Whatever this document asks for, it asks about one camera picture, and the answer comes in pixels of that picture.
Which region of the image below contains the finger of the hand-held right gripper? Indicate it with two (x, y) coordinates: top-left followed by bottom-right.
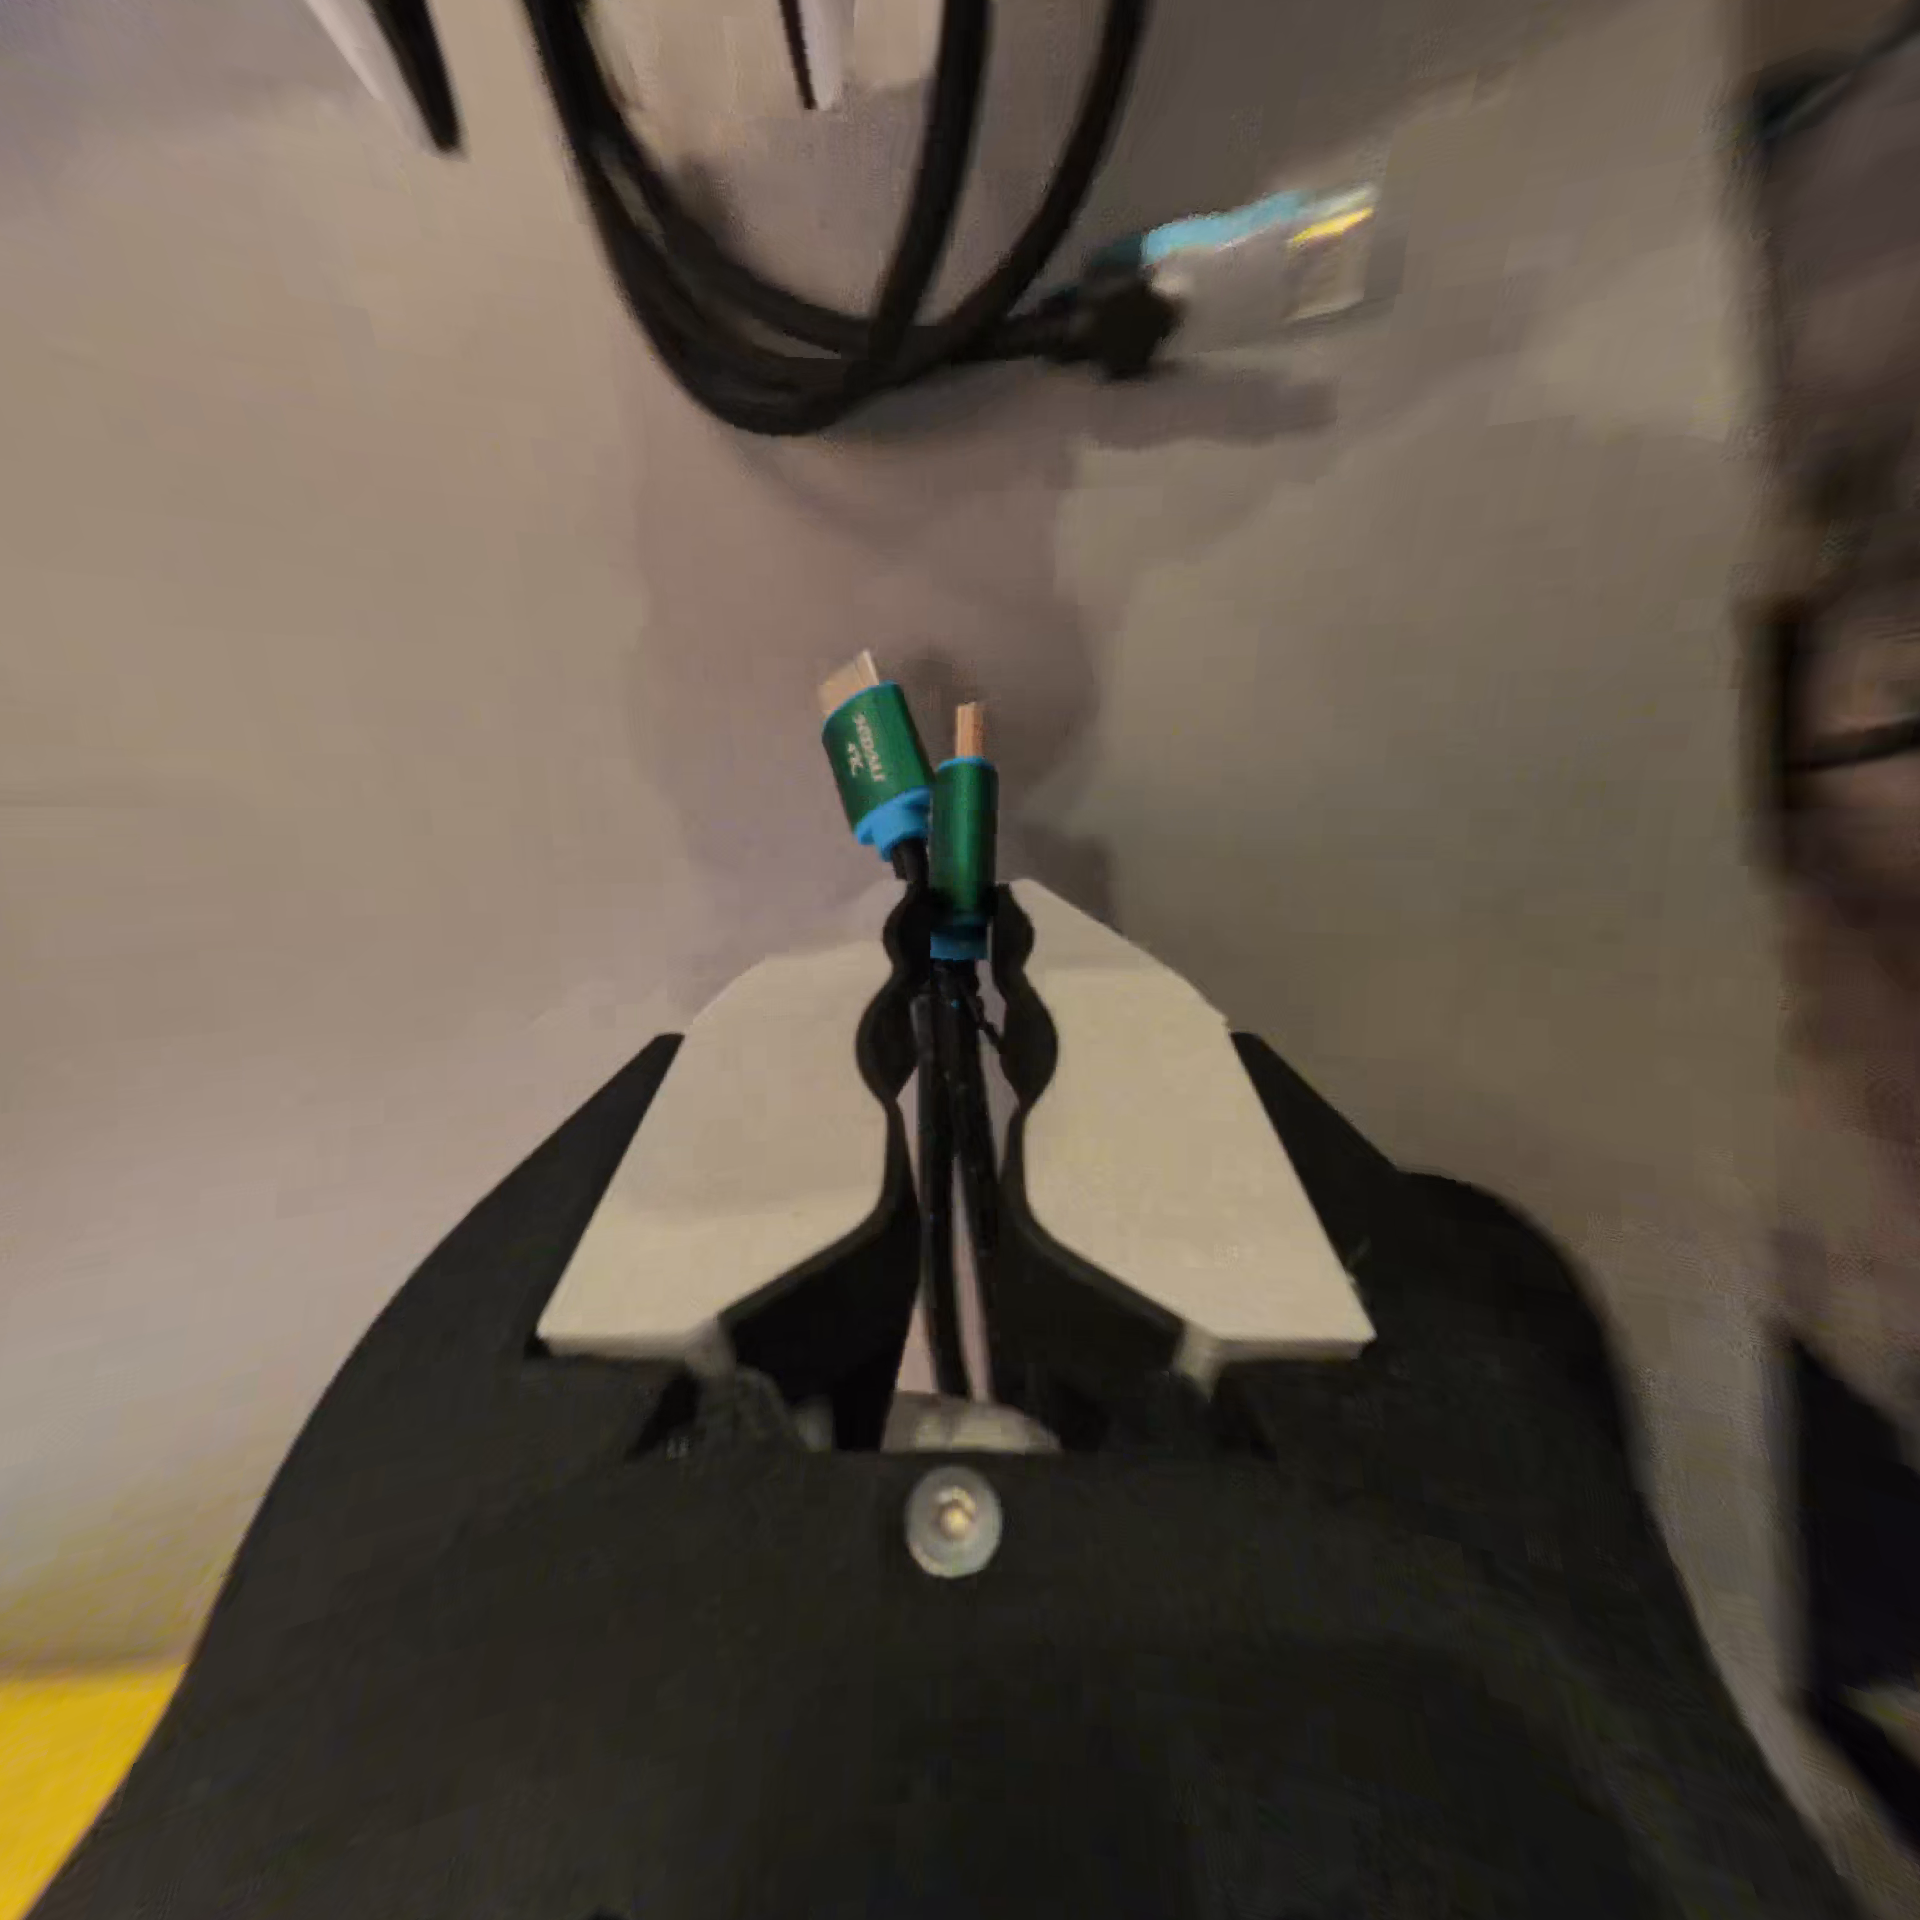
(304, 0), (461, 155)
(777, 0), (860, 114)

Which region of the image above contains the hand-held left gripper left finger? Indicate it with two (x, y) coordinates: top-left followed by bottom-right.
(536, 883), (924, 1379)

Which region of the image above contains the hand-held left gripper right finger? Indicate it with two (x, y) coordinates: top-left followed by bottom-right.
(989, 879), (1377, 1395)

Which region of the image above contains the black switch pigtail cable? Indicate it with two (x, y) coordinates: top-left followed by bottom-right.
(517, 0), (1389, 441)

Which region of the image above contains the black cable with green connectors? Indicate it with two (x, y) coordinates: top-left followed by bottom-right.
(817, 646), (1003, 1413)

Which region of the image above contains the yellow plastic bin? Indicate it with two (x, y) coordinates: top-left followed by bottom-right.
(0, 1662), (190, 1920)

